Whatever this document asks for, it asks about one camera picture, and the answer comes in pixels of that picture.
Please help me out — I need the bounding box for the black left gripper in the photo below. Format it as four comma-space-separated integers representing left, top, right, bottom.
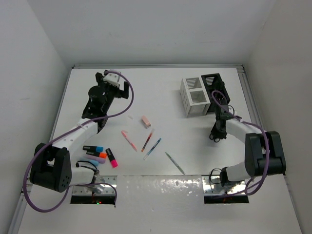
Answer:
96, 73, 128, 113

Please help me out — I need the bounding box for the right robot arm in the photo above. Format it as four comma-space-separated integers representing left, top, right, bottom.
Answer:
209, 97, 286, 186

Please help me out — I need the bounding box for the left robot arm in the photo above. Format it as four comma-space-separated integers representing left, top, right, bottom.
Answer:
30, 70, 132, 193

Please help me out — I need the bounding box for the pink eraser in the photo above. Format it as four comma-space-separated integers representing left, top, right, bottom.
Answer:
141, 116, 151, 128

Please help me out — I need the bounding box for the white slotted organizer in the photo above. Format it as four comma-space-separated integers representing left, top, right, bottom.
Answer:
180, 77, 211, 117

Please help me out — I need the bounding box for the black slotted organizer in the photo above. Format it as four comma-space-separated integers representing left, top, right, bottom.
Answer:
201, 73, 231, 114

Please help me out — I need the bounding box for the pink pen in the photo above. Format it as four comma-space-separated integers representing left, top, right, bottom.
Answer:
121, 131, 137, 152

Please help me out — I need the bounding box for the green pen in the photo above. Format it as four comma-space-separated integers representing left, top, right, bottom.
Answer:
165, 152, 186, 175

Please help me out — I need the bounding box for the blue ink pen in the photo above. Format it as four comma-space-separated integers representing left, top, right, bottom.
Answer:
143, 138, 162, 160

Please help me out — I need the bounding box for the red ink pen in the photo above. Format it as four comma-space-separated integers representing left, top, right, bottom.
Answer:
141, 129, 155, 152

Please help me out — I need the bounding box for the blue capped highlighter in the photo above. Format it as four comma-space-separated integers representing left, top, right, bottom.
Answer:
82, 146, 104, 153

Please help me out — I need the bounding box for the orange capped highlighter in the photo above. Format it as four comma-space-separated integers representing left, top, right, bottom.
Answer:
86, 151, 107, 158

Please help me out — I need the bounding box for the pink highlighter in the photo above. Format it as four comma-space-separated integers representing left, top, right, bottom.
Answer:
105, 148, 118, 168

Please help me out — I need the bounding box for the purple highlighter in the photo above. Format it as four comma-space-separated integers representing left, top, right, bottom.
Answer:
85, 155, 106, 164

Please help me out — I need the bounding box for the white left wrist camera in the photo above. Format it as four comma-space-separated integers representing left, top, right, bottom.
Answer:
103, 69, 121, 88

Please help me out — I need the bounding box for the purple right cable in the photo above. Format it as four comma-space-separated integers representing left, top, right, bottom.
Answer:
211, 90, 271, 197

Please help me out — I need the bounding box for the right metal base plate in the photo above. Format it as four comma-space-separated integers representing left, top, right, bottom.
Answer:
202, 174, 246, 196

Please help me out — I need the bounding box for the metal base plate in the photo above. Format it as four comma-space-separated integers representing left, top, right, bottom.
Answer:
72, 176, 117, 196
202, 174, 246, 196

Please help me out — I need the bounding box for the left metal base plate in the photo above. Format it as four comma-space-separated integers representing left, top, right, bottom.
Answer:
72, 176, 117, 196

